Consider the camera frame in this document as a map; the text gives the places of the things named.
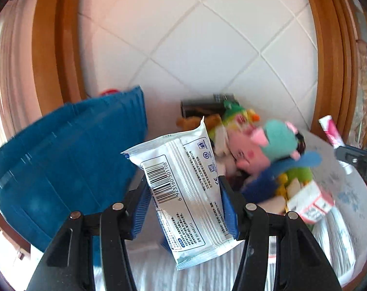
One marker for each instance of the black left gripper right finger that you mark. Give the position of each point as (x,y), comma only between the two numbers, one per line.
(300,262)

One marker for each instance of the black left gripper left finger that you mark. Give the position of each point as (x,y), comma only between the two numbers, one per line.
(67,263)

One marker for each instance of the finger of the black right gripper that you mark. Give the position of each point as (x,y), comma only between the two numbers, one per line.
(354,156)

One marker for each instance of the pink white tube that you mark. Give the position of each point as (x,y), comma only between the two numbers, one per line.
(328,126)

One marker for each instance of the white wet wipes pack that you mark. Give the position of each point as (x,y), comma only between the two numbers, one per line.
(182,175)

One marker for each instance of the pink white medicine box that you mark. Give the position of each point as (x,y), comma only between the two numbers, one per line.
(311,203)

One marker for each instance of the dark blue fuzzy brush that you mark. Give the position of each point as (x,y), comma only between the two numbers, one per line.
(265,185)

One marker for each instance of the blue plastic crate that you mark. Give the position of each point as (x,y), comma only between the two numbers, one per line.
(70,160)

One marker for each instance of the pink pig plush toy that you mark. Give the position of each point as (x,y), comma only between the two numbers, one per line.
(255,149)

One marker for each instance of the green yellow plush toy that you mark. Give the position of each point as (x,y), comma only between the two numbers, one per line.
(234,117)

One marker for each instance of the red container behind crate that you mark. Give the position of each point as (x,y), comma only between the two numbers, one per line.
(109,92)

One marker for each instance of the brown teddy bear plush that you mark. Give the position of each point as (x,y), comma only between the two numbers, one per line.
(191,123)

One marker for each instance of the black box at wall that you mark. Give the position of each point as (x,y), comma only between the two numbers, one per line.
(205,106)

